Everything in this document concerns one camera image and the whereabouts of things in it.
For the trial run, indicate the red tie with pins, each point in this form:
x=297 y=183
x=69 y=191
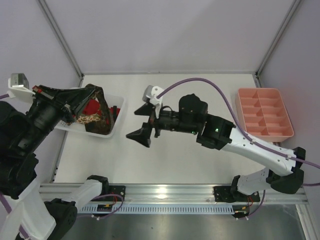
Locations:
x=94 y=107

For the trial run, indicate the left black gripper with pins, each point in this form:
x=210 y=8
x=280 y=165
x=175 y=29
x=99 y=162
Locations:
x=53 y=103

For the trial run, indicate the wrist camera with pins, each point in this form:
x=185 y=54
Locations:
x=18 y=87
x=152 y=95

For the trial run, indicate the aluminium mounting rail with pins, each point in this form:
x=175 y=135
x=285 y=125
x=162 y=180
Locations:
x=172 y=194

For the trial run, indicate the left aluminium frame post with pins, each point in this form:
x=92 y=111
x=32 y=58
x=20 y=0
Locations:
x=53 y=24

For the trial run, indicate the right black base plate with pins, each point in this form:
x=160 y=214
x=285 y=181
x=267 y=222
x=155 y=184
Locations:
x=229 y=194

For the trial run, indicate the aluminium frame post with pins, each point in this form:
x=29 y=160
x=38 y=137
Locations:
x=53 y=24
x=289 y=16

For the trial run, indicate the white slotted cable duct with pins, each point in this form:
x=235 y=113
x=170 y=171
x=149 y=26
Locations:
x=159 y=209

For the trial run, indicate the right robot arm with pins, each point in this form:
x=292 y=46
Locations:
x=280 y=172

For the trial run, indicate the right aluminium frame post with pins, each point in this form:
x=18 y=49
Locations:
x=289 y=16

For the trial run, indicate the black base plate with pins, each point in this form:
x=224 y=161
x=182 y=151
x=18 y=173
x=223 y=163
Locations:
x=229 y=194
x=114 y=190

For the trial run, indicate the dark brown patterned tie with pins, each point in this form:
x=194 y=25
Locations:
x=106 y=124

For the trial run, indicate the white plastic basket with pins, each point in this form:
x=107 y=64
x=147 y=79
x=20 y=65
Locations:
x=80 y=129

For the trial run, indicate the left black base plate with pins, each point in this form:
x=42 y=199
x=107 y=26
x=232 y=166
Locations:
x=114 y=190

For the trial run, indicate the pink divided organizer tray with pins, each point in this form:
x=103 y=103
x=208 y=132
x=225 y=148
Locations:
x=262 y=113

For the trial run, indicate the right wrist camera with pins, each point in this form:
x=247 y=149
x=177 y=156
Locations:
x=152 y=95

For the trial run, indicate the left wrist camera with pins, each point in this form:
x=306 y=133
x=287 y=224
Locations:
x=18 y=87

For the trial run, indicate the beige floral tie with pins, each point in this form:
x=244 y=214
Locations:
x=85 y=119

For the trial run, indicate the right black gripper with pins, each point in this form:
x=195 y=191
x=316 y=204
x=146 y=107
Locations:
x=153 y=121

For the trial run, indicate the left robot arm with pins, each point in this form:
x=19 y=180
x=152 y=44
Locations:
x=29 y=216

